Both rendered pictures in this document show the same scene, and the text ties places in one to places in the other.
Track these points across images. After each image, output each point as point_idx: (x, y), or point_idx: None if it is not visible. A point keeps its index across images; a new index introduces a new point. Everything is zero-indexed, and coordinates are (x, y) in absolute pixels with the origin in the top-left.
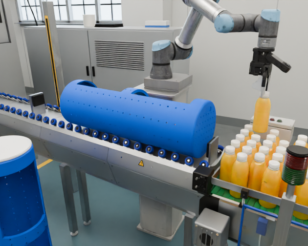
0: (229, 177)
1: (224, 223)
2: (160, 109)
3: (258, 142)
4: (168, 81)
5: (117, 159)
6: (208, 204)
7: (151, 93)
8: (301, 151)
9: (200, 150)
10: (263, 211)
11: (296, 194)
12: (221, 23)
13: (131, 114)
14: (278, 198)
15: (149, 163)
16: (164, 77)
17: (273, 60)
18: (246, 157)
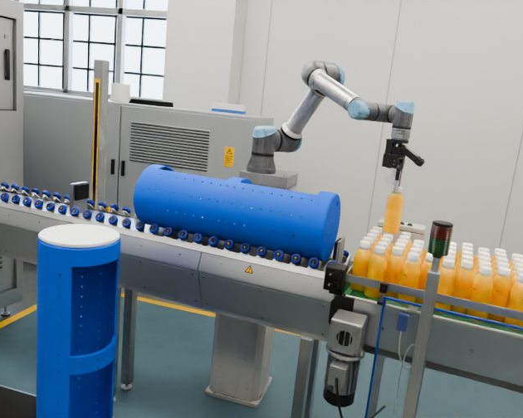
0: (363, 275)
1: (364, 319)
2: (282, 200)
3: (391, 242)
4: (273, 177)
5: (214, 267)
6: (341, 306)
7: None
8: (446, 223)
9: (325, 251)
10: (405, 301)
11: None
12: (356, 109)
13: (244, 205)
14: (419, 289)
15: (260, 269)
16: (266, 171)
17: (408, 153)
18: (384, 250)
